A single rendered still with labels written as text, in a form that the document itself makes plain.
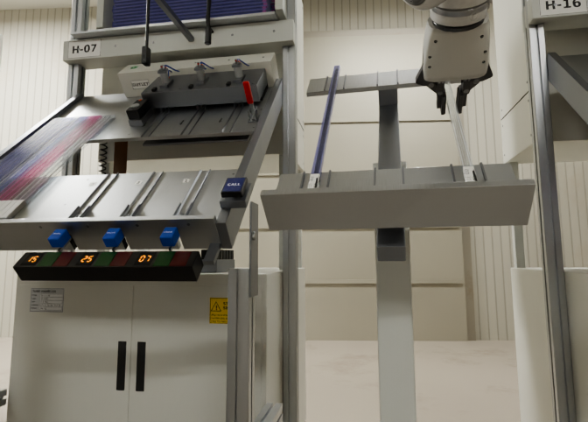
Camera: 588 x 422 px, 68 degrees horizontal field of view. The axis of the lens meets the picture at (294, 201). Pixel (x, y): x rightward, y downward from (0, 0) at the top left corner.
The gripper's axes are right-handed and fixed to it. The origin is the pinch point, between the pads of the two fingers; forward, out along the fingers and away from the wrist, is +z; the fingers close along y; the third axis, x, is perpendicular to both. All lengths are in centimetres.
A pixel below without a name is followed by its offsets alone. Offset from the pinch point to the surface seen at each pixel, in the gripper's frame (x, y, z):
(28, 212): 18, 84, 7
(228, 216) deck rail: 19.9, 39.7, 7.0
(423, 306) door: -108, -8, 280
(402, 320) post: 31.9, 9.7, 21.4
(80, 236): 24, 69, 8
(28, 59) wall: -259, 337, 110
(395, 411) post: 44, 11, 30
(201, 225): 22.2, 44.2, 6.5
